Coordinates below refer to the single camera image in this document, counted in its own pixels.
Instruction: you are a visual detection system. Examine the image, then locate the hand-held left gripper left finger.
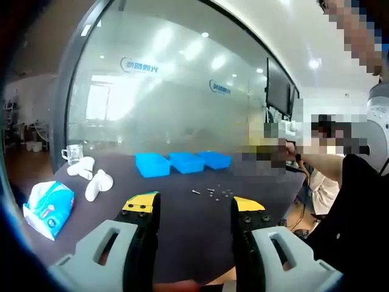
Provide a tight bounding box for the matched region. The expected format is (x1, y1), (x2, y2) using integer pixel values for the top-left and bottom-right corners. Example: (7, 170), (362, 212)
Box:
(48, 191), (161, 292)

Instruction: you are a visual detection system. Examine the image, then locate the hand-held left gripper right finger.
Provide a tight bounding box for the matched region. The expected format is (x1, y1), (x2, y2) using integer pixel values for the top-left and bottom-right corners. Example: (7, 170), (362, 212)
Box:
(230, 196), (344, 292)

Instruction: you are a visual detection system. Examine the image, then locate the group of metal fasteners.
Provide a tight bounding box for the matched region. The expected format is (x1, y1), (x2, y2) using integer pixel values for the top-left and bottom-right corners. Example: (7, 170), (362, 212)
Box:
(191, 183), (233, 202)

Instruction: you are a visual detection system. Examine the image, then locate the blue plastic bin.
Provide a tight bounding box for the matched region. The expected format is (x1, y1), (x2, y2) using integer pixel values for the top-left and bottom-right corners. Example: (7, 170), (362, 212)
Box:
(197, 150), (233, 170)
(168, 151), (206, 175)
(134, 153), (171, 178)

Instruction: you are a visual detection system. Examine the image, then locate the person's right hand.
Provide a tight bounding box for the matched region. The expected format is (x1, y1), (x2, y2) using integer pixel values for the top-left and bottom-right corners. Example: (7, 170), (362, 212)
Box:
(284, 138), (301, 162)

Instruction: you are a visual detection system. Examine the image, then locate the person's left hand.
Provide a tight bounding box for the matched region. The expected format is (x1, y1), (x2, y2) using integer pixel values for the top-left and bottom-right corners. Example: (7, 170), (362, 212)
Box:
(153, 279), (201, 292)

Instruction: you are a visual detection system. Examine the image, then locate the small black monitor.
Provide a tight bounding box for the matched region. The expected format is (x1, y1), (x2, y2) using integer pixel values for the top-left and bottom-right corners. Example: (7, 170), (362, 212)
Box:
(290, 83), (300, 118)

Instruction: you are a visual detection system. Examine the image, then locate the large black monitor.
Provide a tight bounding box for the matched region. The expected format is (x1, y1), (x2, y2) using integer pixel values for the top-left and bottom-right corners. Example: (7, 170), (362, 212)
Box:
(266, 57), (292, 116)

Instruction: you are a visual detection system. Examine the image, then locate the white plastic object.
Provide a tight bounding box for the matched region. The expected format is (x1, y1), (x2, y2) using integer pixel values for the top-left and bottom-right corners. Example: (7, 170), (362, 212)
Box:
(66, 156), (95, 181)
(84, 169), (114, 202)

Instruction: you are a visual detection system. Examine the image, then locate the person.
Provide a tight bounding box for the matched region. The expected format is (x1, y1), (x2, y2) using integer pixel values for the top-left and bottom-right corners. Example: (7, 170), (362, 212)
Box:
(309, 169), (341, 215)
(306, 153), (389, 274)

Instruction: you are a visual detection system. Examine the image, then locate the grey white worn device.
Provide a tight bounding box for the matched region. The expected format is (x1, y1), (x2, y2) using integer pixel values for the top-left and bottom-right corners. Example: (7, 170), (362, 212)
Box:
(366, 80), (389, 173)

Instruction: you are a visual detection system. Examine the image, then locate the blue white tissue pack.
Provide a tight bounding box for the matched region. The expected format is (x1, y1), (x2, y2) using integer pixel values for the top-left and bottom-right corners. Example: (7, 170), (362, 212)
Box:
(22, 181), (75, 242)

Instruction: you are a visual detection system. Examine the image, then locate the clear glass mug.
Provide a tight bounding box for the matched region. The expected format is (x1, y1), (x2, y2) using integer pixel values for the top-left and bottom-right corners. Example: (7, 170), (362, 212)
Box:
(61, 144), (84, 165)

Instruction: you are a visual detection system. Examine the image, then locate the person at right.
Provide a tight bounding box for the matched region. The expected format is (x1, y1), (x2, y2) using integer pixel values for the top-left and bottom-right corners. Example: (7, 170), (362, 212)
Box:
(306, 153), (389, 274)

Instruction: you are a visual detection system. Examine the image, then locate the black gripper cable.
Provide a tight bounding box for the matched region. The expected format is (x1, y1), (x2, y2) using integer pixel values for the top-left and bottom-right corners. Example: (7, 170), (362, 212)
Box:
(299, 161), (314, 232)

